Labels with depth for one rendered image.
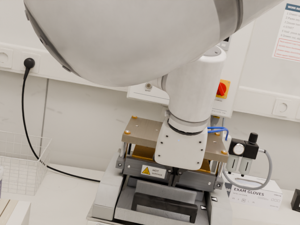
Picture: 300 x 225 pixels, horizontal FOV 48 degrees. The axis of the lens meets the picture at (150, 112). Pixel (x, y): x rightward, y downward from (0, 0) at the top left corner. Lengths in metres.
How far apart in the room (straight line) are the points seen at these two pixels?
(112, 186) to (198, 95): 0.35
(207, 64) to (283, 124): 1.00
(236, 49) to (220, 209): 0.46
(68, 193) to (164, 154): 0.64
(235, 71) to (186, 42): 0.88
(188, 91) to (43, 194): 0.79
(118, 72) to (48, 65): 1.18
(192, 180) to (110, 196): 0.21
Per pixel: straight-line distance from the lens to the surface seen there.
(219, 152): 0.88
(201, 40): 0.17
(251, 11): 0.18
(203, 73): 0.58
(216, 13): 0.16
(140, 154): 0.88
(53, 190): 1.29
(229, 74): 1.03
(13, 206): 1.03
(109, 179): 0.86
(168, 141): 0.68
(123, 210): 0.81
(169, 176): 0.77
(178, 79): 0.60
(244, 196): 1.36
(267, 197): 1.39
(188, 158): 0.71
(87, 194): 1.28
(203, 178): 0.87
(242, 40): 1.03
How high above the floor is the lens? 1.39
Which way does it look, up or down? 15 degrees down
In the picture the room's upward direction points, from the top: 11 degrees clockwise
